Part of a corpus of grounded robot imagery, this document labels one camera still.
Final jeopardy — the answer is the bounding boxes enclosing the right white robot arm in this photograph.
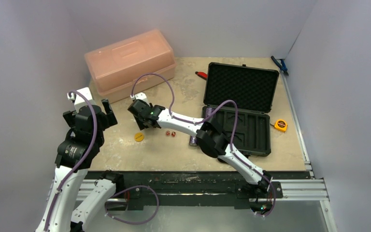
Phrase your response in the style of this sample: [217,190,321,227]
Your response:
[128,99,275,197]

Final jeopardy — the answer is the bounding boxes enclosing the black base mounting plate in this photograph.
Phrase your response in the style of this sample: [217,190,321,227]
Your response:
[85,171,311,212]

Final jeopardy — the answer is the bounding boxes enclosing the yellow tape measure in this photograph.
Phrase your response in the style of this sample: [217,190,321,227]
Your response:
[273,119,287,132]

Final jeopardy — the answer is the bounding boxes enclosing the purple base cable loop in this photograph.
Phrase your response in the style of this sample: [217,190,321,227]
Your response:
[103,186,160,225]

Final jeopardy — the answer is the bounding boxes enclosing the red-handled tool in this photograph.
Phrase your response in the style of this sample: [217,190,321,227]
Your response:
[195,72,208,80]

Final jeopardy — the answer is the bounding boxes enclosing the blue-handled pliers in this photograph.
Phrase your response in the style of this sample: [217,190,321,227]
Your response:
[271,56,289,76]

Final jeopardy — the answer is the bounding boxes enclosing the yellow big blind button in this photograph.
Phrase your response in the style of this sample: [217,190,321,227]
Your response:
[134,132,144,142]

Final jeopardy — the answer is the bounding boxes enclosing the pink plastic storage box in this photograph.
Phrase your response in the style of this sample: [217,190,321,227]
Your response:
[85,29,177,102]

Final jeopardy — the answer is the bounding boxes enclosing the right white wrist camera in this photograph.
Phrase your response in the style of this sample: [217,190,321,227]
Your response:
[130,92,149,105]

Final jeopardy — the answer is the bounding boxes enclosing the black foam-lined carry case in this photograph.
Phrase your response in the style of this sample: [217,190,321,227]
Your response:
[201,62,279,157]

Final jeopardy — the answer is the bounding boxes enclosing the purple poker chip stack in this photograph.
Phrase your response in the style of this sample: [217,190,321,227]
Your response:
[204,107,214,118]

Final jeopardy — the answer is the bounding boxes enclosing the aluminium extrusion rail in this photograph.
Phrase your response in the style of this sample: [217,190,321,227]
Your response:
[280,71,338,232]

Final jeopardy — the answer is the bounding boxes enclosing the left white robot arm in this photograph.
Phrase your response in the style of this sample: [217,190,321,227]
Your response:
[37,99,125,232]

